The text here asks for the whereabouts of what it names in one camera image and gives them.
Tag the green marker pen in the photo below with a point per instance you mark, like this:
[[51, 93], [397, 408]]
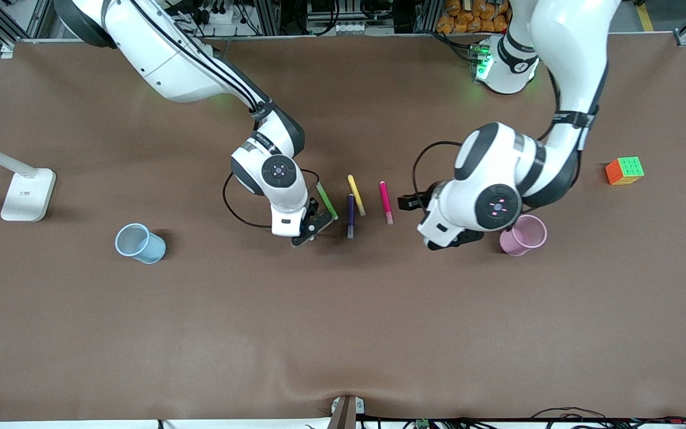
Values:
[[326, 202]]

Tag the colourful puzzle cube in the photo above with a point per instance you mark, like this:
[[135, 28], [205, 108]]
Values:
[[626, 171]]

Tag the purple marker pen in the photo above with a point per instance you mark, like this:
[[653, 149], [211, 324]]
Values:
[[351, 217]]

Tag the pink marker pen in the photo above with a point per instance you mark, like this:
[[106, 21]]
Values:
[[385, 202]]

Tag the white power strip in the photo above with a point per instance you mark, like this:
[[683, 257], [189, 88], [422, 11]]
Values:
[[221, 15]]

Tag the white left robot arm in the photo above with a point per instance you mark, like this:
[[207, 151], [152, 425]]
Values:
[[569, 59]]

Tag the pink plastic cup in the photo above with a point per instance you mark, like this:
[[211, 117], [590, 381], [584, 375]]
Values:
[[524, 238]]

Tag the light blue plastic cup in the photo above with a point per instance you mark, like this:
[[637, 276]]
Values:
[[140, 244]]

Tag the metal table edge bracket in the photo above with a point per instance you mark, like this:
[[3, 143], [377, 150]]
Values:
[[346, 412]]

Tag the orange snack bag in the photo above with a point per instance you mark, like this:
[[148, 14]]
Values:
[[474, 16]]

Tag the yellow marker pen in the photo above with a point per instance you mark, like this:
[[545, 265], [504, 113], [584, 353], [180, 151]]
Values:
[[356, 195]]

